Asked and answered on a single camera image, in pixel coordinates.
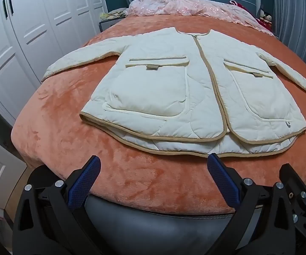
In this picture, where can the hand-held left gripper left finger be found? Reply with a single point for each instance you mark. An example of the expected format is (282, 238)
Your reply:
(82, 186)

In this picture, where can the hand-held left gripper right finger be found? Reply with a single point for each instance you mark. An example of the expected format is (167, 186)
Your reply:
(223, 184)

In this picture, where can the cream quilted jacket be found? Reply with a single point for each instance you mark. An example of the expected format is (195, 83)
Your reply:
(155, 90)

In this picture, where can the orange plush blanket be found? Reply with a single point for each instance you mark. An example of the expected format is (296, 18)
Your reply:
(62, 127)

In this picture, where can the grey curtain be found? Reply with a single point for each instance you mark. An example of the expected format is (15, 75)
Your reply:
(296, 18)

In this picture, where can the red plush toy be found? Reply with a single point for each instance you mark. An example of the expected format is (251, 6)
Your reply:
(265, 21)

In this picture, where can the dark nightstand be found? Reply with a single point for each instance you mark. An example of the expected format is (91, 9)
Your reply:
(105, 24)

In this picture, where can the white panelled wardrobe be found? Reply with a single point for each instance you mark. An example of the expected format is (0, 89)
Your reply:
(36, 18)

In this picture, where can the pale yellow cloth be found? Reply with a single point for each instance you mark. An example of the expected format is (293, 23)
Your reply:
(113, 14)

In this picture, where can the pink lace quilt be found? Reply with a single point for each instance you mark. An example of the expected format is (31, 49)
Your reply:
(185, 8)

